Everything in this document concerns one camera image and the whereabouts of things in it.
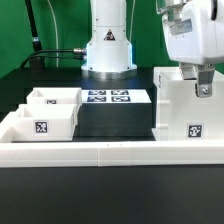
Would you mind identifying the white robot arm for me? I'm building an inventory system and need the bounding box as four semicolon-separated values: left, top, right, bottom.
82;0;224;98

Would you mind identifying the grey thin cable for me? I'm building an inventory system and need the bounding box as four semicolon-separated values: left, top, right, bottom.
46;0;60;68

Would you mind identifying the white U-shaped fence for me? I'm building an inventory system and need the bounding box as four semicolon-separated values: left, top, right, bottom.
0;113;224;168

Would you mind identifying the white marker sheet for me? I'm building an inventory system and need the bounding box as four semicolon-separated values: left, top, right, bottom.
82;89;151;104

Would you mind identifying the black cable with connector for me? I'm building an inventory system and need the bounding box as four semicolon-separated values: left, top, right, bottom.
20;47;88;70

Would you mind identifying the white drawer tray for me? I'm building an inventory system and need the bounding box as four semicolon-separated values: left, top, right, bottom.
13;104;78;141
26;87;82;113

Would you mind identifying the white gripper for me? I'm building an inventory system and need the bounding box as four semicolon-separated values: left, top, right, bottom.
156;0;224;98

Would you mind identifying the white rear drawer tray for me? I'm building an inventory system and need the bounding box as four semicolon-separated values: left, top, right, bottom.
26;87;82;113

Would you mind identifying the white drawer cabinet box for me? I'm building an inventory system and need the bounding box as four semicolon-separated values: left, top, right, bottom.
152;67;224;141

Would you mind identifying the white front drawer tray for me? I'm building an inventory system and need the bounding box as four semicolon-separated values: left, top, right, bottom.
13;104;78;141

